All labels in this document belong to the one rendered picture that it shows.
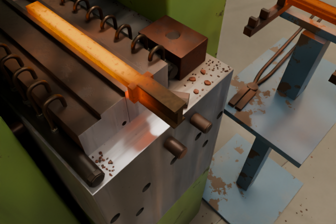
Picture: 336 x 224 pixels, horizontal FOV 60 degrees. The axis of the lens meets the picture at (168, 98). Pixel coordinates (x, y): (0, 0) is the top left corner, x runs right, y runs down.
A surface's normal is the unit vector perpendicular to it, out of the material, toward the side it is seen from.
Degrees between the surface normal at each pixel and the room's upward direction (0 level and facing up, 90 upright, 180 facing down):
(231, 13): 0
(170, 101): 0
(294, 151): 0
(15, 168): 90
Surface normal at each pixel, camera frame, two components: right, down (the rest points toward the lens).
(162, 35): 0.00, -0.64
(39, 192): 0.73, 0.53
